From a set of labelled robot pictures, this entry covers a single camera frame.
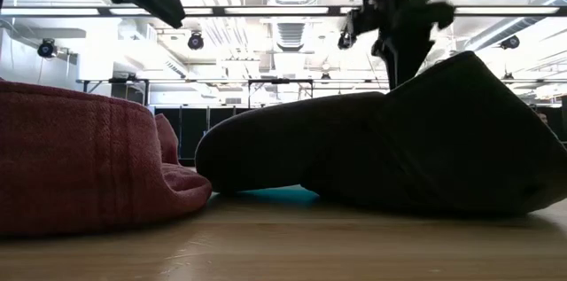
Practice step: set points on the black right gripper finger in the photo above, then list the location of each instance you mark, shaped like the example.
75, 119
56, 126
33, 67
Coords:
390, 59
412, 57

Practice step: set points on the dark grey fabric hat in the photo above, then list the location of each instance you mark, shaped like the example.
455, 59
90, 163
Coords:
398, 148

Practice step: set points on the red fabric hat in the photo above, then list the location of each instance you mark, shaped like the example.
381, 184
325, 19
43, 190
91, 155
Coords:
75, 161

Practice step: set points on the black ceiling spotlight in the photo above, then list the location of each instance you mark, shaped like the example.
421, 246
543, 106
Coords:
507, 76
344, 41
195, 41
46, 48
510, 42
325, 76

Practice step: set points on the black overhead light bar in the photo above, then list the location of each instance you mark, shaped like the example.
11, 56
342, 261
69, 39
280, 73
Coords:
218, 10

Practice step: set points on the person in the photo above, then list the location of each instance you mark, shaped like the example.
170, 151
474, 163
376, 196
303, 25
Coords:
543, 118

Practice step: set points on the blue plastic bin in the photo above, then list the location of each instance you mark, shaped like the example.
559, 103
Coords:
279, 194

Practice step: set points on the silver round air duct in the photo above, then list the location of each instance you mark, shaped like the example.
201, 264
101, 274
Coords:
509, 19

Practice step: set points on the black distant metal frame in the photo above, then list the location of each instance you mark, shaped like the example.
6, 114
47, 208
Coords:
283, 80

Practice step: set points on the black partition wall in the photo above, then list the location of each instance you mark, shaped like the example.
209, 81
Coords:
559, 121
190, 126

